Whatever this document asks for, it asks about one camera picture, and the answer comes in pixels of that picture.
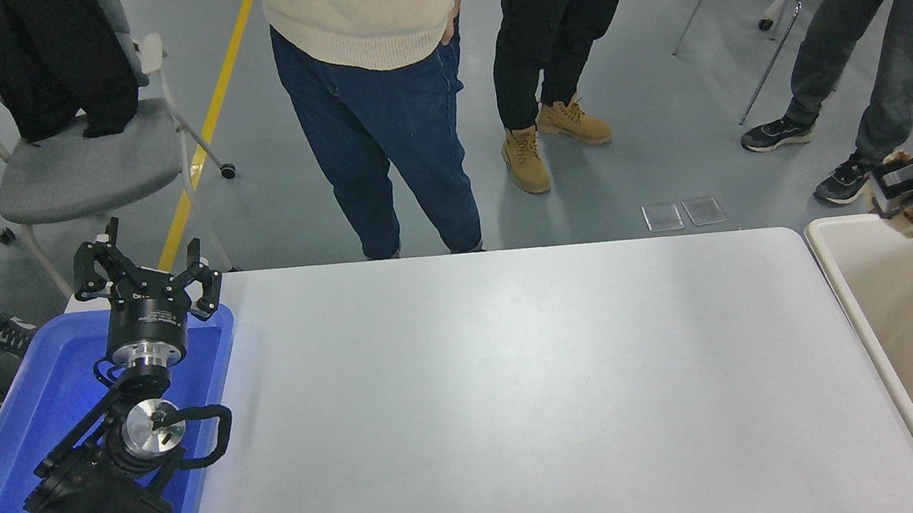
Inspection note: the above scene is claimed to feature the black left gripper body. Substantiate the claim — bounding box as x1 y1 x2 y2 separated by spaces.
100 264 199 355

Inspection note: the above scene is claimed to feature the grey office chair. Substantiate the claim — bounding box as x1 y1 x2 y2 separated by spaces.
0 0 248 305

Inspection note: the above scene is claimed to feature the blue plastic tray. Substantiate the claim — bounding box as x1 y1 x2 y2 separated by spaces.
0 298 253 513

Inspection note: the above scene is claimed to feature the black garment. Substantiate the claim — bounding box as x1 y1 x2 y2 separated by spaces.
0 0 144 148

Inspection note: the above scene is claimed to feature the clear floor plate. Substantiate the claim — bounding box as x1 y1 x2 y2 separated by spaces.
680 194 728 228
640 201 685 234

